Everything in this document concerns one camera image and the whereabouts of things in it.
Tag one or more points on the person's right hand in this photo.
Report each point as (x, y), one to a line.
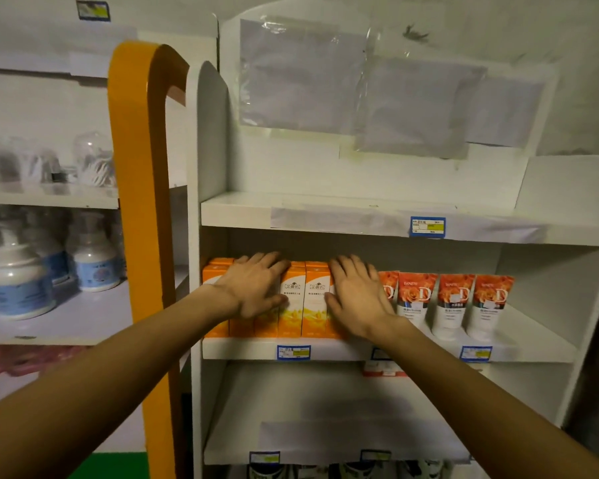
(362, 304)

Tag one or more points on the person's left hand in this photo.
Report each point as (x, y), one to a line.
(249, 289)

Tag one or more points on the person's left middle finger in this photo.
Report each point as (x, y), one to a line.
(270, 261)

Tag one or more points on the person's right little finger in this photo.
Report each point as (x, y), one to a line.
(375, 280)

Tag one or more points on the person's left little finger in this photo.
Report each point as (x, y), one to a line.
(241, 260)

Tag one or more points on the person's right thumb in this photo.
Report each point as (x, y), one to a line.
(333, 308)

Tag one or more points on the person's right middle finger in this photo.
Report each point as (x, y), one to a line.
(349, 269)

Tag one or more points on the person's left thumb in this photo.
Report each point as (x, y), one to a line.
(277, 306)

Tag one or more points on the person's left forearm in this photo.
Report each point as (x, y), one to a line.
(105, 384)

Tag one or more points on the person's right forearm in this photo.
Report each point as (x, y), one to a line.
(479, 414)

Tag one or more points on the white tube with orange print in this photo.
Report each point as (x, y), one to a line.
(452, 304)
(390, 286)
(415, 299)
(488, 306)

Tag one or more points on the row of orange cartons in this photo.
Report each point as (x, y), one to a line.
(304, 299)

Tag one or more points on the clear tape strip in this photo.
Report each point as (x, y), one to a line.
(359, 221)

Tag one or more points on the blue and yellow price label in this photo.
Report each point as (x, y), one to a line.
(475, 354)
(375, 455)
(293, 352)
(264, 457)
(428, 227)
(93, 10)

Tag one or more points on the red and white shelf tag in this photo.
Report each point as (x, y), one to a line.
(382, 369)

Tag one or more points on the white arched shelf unit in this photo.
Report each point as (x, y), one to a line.
(329, 174)

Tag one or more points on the orange shelf end panel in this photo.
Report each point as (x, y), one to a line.
(142, 194)

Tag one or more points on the white pump bottle blue label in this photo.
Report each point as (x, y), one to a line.
(94, 259)
(20, 284)

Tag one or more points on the dark bottles with white labels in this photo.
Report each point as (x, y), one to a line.
(344, 471)

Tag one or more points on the medium clear plastic sleeve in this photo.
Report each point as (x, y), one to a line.
(414, 109)

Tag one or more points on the clear tub of cotton swabs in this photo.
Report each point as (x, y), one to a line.
(96, 162)

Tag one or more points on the large clear plastic sleeve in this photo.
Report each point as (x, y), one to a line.
(302, 77)

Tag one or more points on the small clear plastic sleeve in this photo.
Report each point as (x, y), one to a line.
(506, 112)

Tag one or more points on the pink plastic packets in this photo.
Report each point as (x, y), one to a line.
(25, 359)

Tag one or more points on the clear plastic packets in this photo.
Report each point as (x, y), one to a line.
(20, 162)

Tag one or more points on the white wall shelf unit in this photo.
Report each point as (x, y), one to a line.
(40, 109)

